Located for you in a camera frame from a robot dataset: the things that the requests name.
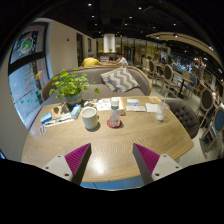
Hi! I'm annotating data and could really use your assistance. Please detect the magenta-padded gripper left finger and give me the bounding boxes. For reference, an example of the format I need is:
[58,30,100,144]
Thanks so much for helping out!
[42,143,93,186]

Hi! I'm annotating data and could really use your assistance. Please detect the small white blue box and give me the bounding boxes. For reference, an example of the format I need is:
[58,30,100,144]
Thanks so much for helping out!
[126,98,141,107]

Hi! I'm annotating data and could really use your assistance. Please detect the yellow card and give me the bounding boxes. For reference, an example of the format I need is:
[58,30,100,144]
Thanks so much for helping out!
[148,96,162,104]

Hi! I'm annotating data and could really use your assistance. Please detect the flat round red coaster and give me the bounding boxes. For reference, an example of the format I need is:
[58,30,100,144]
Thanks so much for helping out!
[106,118,124,130]

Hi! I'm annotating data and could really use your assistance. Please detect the person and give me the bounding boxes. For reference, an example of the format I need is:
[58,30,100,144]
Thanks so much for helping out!
[111,52,129,66]
[81,52,103,68]

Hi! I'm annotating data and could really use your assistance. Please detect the window with festive decals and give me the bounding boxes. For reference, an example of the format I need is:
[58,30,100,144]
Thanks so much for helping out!
[8,23,51,129]

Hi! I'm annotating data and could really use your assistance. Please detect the colourful printed leaflet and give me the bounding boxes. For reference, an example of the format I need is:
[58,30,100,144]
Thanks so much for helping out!
[94,98,113,112]

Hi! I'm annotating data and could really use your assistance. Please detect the group of ceiling lights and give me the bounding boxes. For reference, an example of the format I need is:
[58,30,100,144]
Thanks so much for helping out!
[86,2,179,38]

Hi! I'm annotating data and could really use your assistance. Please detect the grey white chevron cushion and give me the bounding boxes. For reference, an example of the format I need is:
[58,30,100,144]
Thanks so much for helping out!
[100,66,140,94]

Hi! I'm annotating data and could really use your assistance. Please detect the pill blister pack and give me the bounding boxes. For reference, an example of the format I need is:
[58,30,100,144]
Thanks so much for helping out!
[38,124,48,136]

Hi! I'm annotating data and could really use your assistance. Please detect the pale green ceramic mug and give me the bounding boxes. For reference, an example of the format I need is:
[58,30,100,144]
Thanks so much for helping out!
[80,106,100,131]

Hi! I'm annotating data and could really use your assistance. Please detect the group of dining chairs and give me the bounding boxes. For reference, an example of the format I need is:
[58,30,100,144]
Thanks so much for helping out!
[143,58,224,158]

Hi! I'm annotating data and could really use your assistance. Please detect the white round pillar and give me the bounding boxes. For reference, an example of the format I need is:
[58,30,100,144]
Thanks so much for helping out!
[102,33,117,54]

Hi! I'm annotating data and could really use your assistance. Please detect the green potted plant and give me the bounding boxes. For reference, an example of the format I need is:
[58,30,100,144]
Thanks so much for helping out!
[49,68,101,108]

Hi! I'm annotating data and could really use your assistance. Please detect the clear water bottle white cap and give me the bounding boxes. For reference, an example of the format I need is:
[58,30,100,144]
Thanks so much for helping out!
[109,97,122,128]

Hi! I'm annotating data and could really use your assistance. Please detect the white paper napkin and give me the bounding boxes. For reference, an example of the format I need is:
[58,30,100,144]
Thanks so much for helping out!
[145,102,161,114]

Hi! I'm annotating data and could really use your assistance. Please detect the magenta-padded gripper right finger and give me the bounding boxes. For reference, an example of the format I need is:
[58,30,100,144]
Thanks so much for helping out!
[132,143,184,186]

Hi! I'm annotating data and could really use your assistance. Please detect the clear plastic cup with straw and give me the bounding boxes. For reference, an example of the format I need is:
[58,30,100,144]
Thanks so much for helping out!
[155,92,171,122]

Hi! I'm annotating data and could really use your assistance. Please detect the grey tufted chair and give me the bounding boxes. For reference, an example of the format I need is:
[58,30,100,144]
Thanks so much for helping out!
[164,98,201,139]

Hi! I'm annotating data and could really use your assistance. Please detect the grey curved sofa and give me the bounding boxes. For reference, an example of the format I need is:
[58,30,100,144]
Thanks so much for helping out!
[41,65,153,103]

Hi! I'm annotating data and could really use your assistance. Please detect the white orange cardboard box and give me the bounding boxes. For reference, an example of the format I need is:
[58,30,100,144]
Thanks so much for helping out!
[110,96,127,117]

